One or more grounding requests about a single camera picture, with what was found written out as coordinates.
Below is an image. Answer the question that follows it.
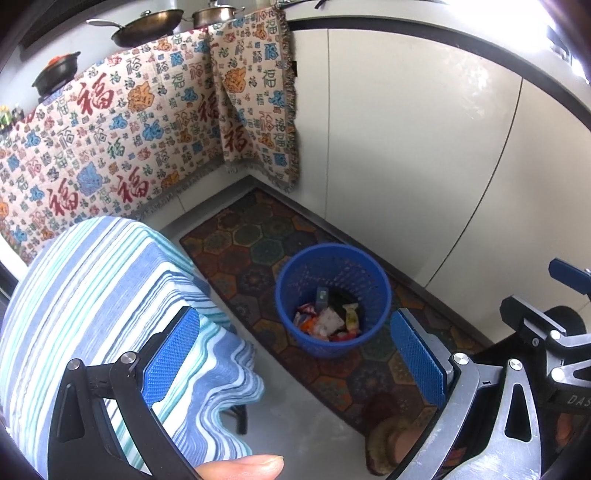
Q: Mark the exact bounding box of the white kitchen cabinet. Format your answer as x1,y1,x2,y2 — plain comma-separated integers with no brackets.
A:
290,29,590,341

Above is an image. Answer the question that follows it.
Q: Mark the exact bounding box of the blue plastic trash basket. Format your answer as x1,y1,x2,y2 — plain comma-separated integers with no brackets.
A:
274,243,393,359

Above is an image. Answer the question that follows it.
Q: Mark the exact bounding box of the left hand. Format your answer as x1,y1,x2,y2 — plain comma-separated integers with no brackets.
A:
197,455,284,480

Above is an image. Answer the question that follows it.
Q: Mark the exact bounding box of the tan slipper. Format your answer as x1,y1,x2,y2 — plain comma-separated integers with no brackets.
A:
365,409,437,476

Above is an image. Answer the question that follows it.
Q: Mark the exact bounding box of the blue striped tablecloth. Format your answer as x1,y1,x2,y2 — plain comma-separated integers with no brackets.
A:
1,217,264,475

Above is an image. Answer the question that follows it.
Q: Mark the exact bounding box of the orange clear plastic wrapper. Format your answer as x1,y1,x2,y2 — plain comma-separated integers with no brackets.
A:
342,303,361,336

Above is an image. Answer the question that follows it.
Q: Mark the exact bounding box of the hexagon patterned floor mat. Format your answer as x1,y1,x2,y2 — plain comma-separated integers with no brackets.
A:
180,189,435,434

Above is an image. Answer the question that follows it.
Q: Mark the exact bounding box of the patterned fu character blanket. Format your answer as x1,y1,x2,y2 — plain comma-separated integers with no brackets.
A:
1,6,300,263

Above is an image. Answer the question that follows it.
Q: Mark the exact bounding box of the black clay pot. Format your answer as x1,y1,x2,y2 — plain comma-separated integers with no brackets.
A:
32,52,80,97

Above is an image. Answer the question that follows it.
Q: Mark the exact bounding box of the dark frying pan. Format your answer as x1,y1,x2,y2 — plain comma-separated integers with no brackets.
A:
86,9,184,48

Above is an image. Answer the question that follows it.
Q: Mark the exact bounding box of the steel pot with lid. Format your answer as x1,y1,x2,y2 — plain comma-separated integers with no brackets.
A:
191,1,245,29

